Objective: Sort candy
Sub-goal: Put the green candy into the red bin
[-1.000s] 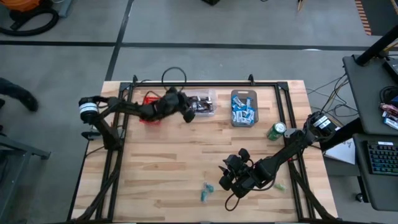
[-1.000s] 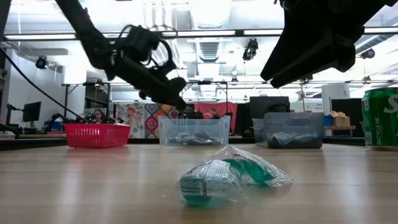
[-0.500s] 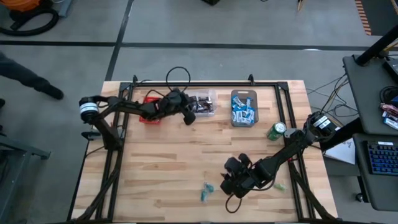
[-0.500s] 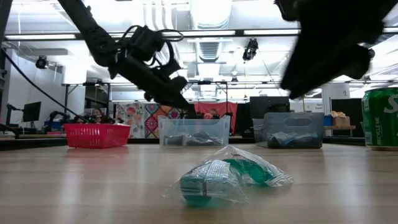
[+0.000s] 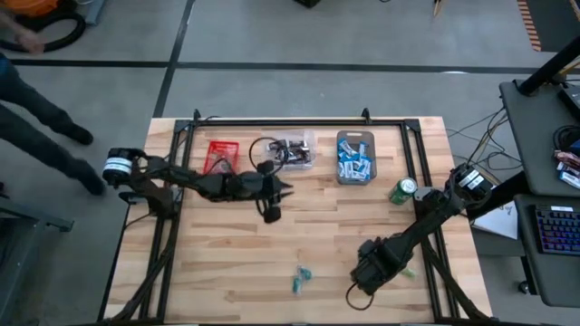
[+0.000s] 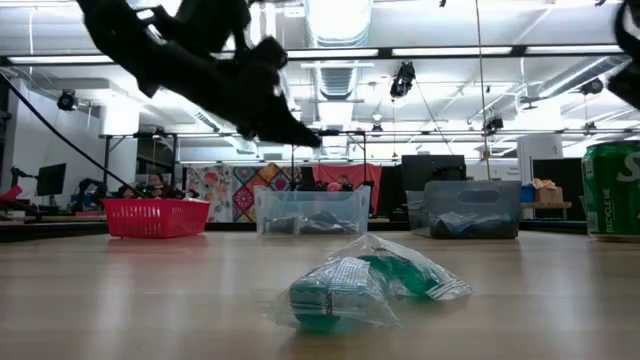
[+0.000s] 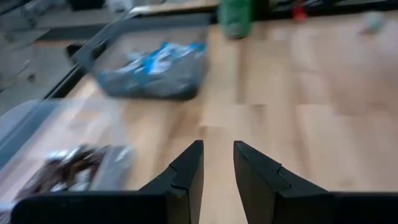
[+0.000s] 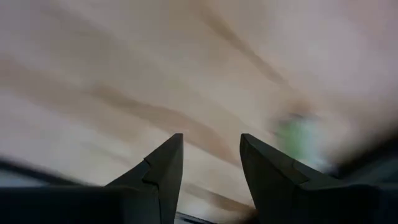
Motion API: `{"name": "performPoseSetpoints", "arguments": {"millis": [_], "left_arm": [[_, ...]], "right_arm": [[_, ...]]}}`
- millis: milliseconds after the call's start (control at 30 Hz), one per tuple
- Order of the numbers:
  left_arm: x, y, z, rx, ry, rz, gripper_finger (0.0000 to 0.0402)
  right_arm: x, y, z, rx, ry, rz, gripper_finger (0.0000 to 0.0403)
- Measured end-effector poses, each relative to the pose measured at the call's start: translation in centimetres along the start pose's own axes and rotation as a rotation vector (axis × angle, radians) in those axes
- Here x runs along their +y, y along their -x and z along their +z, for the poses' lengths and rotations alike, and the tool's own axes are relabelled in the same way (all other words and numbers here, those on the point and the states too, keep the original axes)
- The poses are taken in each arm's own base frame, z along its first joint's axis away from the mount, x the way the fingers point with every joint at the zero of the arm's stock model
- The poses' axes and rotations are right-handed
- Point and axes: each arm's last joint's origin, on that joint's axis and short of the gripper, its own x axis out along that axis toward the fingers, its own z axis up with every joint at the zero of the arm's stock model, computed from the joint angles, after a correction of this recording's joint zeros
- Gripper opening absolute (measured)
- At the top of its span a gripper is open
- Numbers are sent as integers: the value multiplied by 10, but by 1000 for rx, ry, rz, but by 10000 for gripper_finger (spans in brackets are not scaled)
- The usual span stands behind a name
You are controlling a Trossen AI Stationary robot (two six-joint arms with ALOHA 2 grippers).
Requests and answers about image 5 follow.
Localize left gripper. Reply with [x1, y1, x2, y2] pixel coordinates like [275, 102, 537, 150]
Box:
[256, 159, 295, 224]

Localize spare candy pack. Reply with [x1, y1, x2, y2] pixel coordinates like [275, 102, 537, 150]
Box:
[552, 150, 580, 169]
[557, 169, 580, 189]

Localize clear plastic bin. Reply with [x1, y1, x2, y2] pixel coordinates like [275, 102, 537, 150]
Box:
[261, 129, 317, 172]

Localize green soda can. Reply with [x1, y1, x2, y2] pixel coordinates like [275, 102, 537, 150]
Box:
[388, 177, 419, 206]

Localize red plastic basket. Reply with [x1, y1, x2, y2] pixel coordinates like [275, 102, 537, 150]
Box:
[201, 139, 240, 177]

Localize grey plastic bin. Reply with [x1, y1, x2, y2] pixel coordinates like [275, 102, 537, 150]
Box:
[336, 129, 378, 186]

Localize white paper sheet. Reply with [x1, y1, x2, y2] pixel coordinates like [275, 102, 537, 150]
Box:
[470, 198, 520, 240]

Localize grey desk top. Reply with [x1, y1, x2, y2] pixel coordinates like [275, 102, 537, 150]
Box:
[514, 194, 580, 309]
[498, 79, 580, 198]

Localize backlit black keyboard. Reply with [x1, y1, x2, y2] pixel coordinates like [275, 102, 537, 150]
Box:
[534, 204, 580, 257]

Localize grey metal side table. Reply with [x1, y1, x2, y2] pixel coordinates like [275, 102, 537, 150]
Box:
[0, 180, 76, 326]

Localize black laptop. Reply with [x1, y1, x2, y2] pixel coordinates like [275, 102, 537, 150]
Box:
[556, 83, 580, 121]

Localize person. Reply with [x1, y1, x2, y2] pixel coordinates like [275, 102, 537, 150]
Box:
[0, 8, 108, 197]

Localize grey flat floor object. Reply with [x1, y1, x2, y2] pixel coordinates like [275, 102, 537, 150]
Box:
[83, 0, 108, 26]

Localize person's hand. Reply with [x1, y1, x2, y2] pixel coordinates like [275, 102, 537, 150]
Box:
[13, 32, 46, 56]

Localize black floor mat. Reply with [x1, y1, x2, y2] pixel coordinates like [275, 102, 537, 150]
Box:
[527, 0, 580, 53]

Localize orange vacuum cleaner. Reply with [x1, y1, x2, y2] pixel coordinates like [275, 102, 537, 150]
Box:
[0, 0, 60, 18]

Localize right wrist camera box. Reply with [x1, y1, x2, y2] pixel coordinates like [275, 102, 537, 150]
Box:
[350, 269, 381, 296]

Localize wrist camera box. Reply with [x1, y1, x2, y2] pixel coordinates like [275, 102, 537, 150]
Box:
[228, 171, 263, 202]
[350, 269, 381, 296]

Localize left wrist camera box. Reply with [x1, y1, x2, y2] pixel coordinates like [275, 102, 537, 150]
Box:
[228, 171, 263, 202]

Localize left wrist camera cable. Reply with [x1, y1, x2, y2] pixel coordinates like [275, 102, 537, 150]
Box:
[247, 137, 285, 218]

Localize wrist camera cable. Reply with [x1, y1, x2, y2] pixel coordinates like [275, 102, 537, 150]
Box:
[247, 137, 285, 218]
[344, 281, 375, 312]

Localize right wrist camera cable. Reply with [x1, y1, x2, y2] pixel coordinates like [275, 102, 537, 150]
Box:
[344, 281, 375, 312]

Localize black power cables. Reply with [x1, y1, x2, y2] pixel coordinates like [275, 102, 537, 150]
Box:
[446, 106, 522, 171]

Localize coiled black cable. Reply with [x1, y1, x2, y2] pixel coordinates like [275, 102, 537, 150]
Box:
[552, 124, 580, 153]

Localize black diagonal post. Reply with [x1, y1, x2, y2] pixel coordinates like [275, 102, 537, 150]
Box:
[517, 35, 580, 98]

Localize black vacuum hose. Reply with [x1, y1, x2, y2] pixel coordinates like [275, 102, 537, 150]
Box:
[0, 11, 87, 53]

